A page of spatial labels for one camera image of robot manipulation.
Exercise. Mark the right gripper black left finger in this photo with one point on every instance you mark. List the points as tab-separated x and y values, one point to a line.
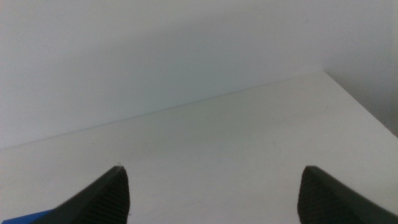
105	202

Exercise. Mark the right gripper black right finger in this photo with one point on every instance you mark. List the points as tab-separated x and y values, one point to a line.
323	202

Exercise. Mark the blue rectangular mat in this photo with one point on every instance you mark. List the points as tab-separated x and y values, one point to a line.
26	219

